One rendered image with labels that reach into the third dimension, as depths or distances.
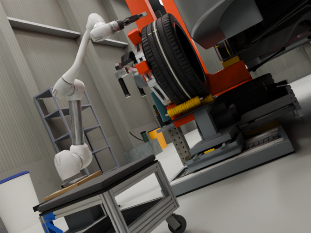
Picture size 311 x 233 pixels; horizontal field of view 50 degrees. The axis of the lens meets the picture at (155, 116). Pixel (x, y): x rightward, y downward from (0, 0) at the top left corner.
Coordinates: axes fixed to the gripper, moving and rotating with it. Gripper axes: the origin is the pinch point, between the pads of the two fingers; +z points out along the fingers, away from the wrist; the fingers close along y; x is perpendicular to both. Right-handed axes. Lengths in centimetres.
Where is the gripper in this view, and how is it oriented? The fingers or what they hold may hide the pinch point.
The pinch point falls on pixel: (142, 15)
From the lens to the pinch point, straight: 258.0
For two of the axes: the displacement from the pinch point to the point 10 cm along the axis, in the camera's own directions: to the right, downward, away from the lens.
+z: 8.9, -4.4, 1.3
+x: -4.4, -9.0, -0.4
